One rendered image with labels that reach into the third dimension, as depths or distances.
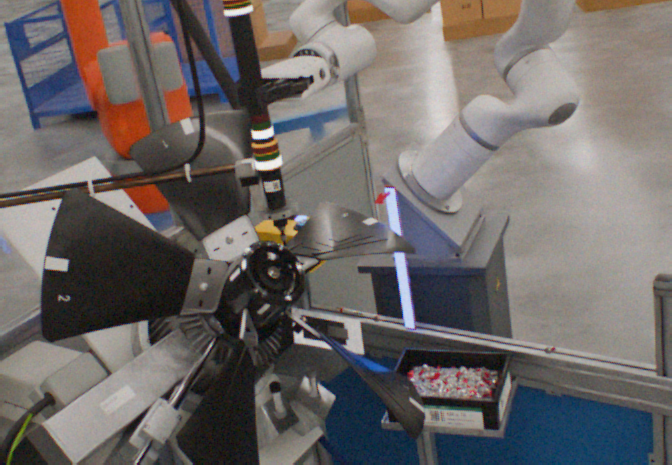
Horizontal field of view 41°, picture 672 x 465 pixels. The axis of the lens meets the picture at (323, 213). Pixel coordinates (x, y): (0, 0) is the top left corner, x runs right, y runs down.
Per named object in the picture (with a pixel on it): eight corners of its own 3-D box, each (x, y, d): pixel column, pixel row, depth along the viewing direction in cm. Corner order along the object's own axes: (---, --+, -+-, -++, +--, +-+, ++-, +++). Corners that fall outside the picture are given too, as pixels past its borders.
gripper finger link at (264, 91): (298, 96, 145) (273, 108, 140) (283, 96, 147) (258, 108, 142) (295, 77, 144) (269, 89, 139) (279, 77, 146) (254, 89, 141)
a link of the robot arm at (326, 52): (344, 88, 156) (335, 92, 154) (304, 87, 162) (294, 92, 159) (337, 40, 153) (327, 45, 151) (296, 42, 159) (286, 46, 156)
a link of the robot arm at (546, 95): (483, 115, 208) (555, 41, 195) (522, 175, 199) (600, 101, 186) (450, 107, 200) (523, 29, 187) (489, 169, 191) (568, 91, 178)
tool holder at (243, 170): (245, 225, 148) (233, 170, 145) (248, 209, 155) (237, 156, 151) (298, 217, 148) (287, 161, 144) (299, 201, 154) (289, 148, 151)
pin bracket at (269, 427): (236, 424, 158) (259, 405, 152) (257, 410, 162) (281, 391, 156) (254, 453, 157) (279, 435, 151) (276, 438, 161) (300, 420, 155)
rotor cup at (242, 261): (239, 361, 146) (277, 327, 138) (183, 293, 148) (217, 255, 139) (291, 319, 157) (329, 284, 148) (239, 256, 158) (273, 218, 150)
